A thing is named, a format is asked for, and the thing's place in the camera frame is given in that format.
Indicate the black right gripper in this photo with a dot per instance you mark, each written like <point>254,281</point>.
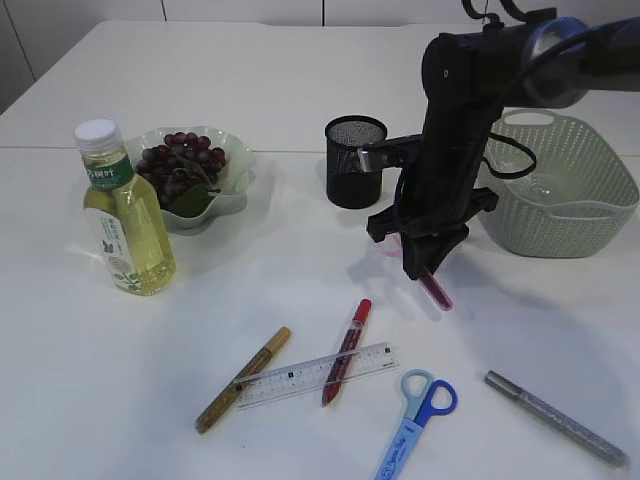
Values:
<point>435,195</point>

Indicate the pink capped scissors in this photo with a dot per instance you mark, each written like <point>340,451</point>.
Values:
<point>391,246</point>

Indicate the clear plastic sheet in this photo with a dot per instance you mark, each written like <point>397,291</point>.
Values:
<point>535,187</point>

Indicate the purple artificial grape bunch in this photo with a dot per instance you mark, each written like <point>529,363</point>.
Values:
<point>185,170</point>

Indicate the green tea plastic bottle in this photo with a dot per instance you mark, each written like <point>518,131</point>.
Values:
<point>123,212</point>

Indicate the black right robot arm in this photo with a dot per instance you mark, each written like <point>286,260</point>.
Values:
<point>541,61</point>

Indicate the black mesh pen holder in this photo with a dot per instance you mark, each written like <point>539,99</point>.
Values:
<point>347,185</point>

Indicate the red glitter pen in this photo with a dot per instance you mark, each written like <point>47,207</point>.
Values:
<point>349,344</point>

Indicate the green woven plastic basket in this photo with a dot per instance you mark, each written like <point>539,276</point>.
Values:
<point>594,193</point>

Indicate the silver glitter pen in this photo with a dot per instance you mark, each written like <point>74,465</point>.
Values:
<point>558,421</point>

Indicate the light green wavy plate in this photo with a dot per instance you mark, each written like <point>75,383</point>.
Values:
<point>234,182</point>

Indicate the transparent plastic ruler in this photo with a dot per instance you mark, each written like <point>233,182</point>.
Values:
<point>309,376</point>

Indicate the gold glitter pen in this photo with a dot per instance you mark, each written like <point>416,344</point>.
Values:
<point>223,401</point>

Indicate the blue capped scissors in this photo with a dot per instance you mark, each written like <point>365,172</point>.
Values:
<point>419,410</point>

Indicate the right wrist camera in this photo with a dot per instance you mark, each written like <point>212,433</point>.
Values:
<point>392,153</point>

